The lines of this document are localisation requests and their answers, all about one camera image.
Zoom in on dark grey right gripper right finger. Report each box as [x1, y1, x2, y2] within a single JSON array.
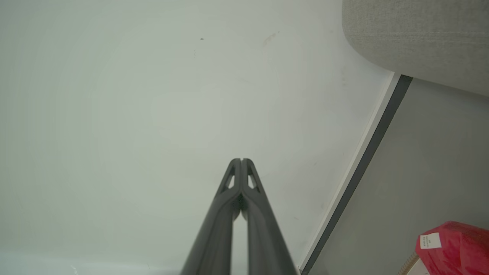
[[241, 159, 298, 275]]

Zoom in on red and white jersey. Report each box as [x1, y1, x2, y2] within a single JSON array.
[[416, 221, 489, 275]]

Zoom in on white laundry basket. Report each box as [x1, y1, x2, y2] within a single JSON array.
[[397, 252, 432, 275]]

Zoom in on grey fabric sofa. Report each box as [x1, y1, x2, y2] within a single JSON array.
[[342, 0, 489, 96]]

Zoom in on white and black baseboard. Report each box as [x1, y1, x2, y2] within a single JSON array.
[[300, 73, 413, 275]]

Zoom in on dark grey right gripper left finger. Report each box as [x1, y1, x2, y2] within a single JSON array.
[[180, 159, 242, 275]]

